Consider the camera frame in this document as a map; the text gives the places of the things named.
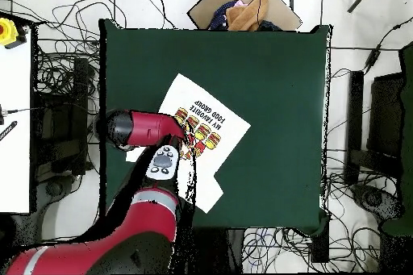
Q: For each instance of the white printed t-shirt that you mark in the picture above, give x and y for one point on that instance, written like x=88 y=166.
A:
x=232 y=126

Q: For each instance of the black box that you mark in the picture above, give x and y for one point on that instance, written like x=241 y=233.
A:
x=320 y=249

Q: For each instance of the white table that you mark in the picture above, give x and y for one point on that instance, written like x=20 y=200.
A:
x=14 y=165

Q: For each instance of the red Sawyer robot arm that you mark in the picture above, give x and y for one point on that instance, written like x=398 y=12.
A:
x=151 y=126

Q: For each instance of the dark green table cloth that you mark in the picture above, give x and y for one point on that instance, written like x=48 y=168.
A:
x=274 y=78

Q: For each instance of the black ribbed strip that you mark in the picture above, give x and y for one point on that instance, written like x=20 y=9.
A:
x=8 y=130

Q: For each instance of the yellow emergency stop button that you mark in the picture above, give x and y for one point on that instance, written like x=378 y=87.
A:
x=8 y=33

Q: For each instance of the orange towel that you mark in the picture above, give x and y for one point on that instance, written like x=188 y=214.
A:
x=248 y=13

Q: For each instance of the cardboard box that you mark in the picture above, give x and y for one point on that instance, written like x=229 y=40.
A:
x=206 y=7

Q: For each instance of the blue dotted garment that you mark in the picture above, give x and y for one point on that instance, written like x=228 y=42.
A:
x=221 y=17

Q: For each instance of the dark blue garment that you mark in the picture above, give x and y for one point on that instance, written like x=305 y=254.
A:
x=269 y=26

